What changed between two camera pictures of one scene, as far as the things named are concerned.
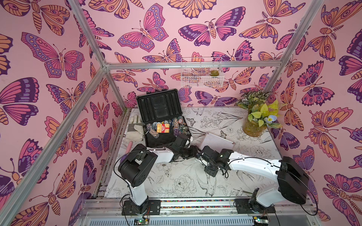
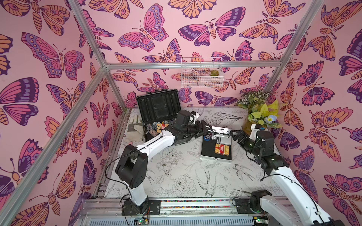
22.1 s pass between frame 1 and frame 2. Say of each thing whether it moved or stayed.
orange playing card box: stayed
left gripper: moved
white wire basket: stayed
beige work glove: stayed
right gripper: moved
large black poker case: stayed
